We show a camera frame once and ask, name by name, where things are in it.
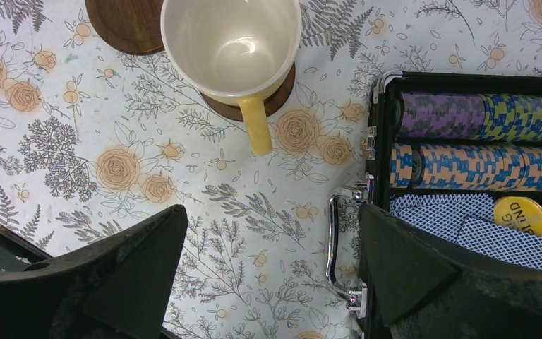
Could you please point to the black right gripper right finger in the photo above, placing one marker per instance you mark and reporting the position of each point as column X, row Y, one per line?
column 422, row 286

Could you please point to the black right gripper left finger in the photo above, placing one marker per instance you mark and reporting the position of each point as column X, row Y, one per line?
column 88, row 280

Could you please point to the yellow mug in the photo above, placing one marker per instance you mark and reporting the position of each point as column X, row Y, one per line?
column 238, row 53

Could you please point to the dark wooden coaster under mug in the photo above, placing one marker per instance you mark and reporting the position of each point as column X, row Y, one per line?
column 272, row 104

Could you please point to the small dark wooden coaster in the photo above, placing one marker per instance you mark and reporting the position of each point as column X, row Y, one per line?
column 129, row 26

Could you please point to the blue playing cards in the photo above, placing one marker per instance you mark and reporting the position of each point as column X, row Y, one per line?
column 467, row 221

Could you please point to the orange blue poker chip stack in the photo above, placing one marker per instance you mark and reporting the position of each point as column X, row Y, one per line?
column 466, row 167

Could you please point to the yellow dealer button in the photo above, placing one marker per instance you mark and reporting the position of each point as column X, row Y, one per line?
column 519, row 213

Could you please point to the black poker chip case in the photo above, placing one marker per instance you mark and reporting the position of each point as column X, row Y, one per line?
column 381, row 136

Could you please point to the floral tablecloth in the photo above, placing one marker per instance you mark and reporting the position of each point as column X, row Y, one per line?
column 93, row 140

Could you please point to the purple poker chip stack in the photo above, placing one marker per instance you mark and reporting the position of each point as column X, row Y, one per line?
column 440, row 116

